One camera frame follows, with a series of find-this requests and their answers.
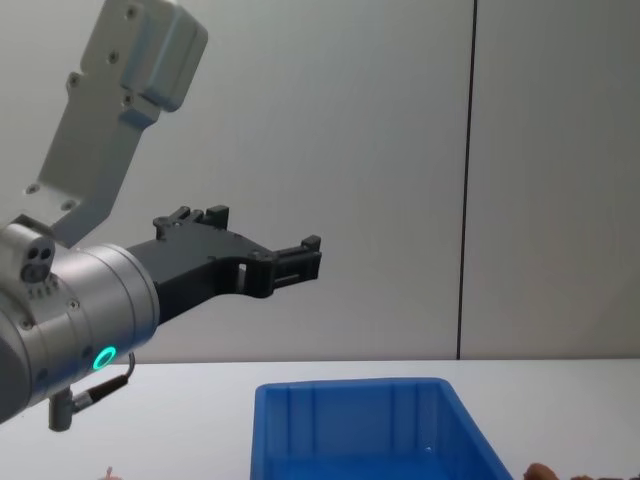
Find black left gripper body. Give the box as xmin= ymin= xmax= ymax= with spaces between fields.
xmin=124 ymin=221 xmax=275 ymax=330

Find blue plastic bin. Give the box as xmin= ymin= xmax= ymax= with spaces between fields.
xmin=249 ymin=377 xmax=516 ymax=480

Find small brown object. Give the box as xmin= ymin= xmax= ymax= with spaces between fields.
xmin=521 ymin=462 xmax=567 ymax=480

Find thin dark wrist cable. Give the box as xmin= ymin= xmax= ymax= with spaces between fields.
xmin=69 ymin=351 xmax=138 ymax=409

